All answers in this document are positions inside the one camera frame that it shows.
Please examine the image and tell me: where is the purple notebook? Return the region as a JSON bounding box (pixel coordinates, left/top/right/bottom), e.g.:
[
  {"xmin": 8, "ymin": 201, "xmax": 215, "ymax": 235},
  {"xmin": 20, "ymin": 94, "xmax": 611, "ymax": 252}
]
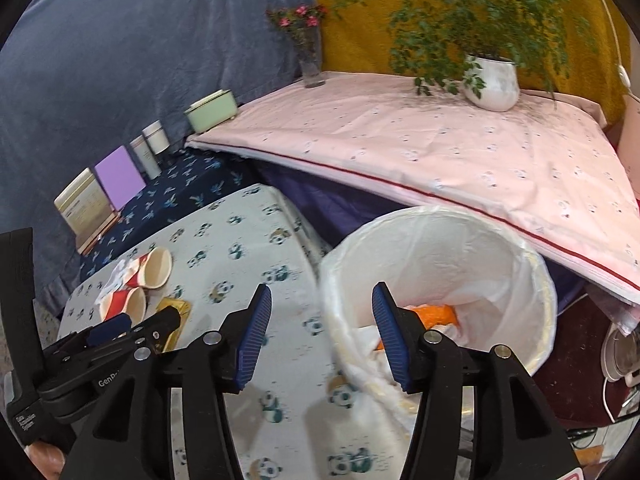
[{"xmin": 94, "ymin": 145, "xmax": 145, "ymax": 210}]

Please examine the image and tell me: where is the gold black cigarette box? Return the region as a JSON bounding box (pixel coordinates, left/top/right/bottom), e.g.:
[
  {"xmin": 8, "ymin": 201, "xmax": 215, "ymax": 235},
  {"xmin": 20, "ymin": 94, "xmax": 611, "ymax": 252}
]
[{"xmin": 156, "ymin": 297, "xmax": 192, "ymax": 352}]

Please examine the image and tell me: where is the pink bed sheet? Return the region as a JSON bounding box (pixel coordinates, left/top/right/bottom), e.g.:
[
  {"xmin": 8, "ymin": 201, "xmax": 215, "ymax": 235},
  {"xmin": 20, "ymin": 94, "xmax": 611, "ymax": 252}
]
[{"xmin": 186, "ymin": 72, "xmax": 640, "ymax": 304}]

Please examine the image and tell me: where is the blue grey blanket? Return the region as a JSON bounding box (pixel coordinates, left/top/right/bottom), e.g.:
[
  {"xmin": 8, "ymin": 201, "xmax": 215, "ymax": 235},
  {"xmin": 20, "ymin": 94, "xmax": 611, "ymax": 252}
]
[{"xmin": 1, "ymin": 0, "xmax": 312, "ymax": 313}]

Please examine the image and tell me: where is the large orange plastic bag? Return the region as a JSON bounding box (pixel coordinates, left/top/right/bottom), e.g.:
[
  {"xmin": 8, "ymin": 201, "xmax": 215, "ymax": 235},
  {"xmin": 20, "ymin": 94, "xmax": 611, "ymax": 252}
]
[{"xmin": 405, "ymin": 304, "xmax": 460, "ymax": 330}]

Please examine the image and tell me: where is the green tissue box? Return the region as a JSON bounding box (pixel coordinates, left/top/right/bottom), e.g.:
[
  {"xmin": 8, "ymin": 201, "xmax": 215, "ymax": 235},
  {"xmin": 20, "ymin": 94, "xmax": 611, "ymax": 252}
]
[{"xmin": 184, "ymin": 90, "xmax": 239, "ymax": 134}]

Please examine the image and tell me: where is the red white paper cup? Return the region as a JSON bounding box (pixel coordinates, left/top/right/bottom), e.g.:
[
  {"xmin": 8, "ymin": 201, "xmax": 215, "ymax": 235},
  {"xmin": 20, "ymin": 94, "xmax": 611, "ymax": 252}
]
[
  {"xmin": 124, "ymin": 247, "xmax": 172, "ymax": 289},
  {"xmin": 100, "ymin": 287, "xmax": 146, "ymax": 326}
]

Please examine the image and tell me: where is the yellow blanket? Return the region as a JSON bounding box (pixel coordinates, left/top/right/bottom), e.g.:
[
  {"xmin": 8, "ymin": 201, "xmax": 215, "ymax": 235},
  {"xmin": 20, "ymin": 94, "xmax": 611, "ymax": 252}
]
[{"xmin": 319, "ymin": 0, "xmax": 630, "ymax": 124}]

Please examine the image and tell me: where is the white cosmetic tube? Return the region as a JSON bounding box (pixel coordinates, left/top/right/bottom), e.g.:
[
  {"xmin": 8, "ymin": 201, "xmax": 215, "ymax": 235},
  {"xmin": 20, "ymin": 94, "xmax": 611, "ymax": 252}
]
[{"xmin": 130, "ymin": 136, "xmax": 162, "ymax": 180}]

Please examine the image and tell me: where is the potted green plant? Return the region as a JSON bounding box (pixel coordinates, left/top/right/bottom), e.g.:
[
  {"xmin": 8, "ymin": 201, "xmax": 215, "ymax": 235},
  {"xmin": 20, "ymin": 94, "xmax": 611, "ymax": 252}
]
[{"xmin": 332, "ymin": 0, "xmax": 599, "ymax": 114}]

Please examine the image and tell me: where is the white tissue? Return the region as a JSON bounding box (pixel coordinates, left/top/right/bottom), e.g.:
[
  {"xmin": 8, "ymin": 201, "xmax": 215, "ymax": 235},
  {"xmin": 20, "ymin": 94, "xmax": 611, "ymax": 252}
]
[{"xmin": 355, "ymin": 325, "xmax": 384, "ymax": 356}]

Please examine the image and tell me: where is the white appliance on floor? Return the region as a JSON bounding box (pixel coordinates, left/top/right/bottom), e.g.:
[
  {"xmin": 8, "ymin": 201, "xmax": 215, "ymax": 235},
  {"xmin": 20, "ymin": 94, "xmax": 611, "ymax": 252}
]
[{"xmin": 601, "ymin": 324, "xmax": 640, "ymax": 388}]

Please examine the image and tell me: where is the white cosmetic jar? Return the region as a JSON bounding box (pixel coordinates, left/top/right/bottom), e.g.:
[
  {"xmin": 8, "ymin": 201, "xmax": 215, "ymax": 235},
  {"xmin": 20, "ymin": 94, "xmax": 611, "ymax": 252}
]
[{"xmin": 142, "ymin": 120, "xmax": 170, "ymax": 155}]

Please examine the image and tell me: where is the open book on stand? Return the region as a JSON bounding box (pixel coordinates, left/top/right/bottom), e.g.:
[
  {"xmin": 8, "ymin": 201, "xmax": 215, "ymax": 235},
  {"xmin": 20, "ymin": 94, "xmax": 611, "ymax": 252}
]
[{"xmin": 54, "ymin": 168, "xmax": 119, "ymax": 255}]

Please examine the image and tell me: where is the white receipt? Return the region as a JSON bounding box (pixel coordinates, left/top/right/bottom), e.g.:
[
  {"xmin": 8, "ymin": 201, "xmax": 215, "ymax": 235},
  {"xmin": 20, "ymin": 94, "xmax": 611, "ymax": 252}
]
[{"xmin": 94, "ymin": 258, "xmax": 134, "ymax": 306}]

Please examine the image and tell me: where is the white lined trash bin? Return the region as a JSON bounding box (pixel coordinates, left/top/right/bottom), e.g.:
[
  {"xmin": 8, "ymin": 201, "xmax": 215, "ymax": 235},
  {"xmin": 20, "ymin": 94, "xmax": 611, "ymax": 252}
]
[{"xmin": 319, "ymin": 206, "xmax": 558, "ymax": 434}]

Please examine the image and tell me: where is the person's left hand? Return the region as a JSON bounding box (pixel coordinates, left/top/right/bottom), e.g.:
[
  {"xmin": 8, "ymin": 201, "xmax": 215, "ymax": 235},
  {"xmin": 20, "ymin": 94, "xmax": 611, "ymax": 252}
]
[{"xmin": 25, "ymin": 441, "xmax": 66, "ymax": 480}]

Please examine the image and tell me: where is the navy leaf print cloth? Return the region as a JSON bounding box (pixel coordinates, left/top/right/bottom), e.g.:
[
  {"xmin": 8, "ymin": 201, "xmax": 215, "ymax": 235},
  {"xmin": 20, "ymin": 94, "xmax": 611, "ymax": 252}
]
[{"xmin": 80, "ymin": 148, "xmax": 264, "ymax": 281}]

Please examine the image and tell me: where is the white power cable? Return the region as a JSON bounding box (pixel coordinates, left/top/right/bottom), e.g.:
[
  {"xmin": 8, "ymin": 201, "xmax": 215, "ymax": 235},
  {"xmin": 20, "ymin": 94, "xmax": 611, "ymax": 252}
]
[{"xmin": 589, "ymin": 0, "xmax": 634, "ymax": 97}]

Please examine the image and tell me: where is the glass vase with flowers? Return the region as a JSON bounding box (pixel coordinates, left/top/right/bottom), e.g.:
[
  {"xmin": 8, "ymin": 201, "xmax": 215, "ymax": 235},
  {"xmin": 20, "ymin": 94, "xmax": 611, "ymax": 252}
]
[{"xmin": 266, "ymin": 4, "xmax": 326, "ymax": 88}]

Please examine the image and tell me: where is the panda print tablecloth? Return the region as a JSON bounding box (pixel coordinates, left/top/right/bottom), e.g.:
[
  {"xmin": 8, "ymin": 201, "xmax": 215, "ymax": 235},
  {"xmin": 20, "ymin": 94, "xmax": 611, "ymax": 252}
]
[{"xmin": 63, "ymin": 184, "xmax": 407, "ymax": 479}]

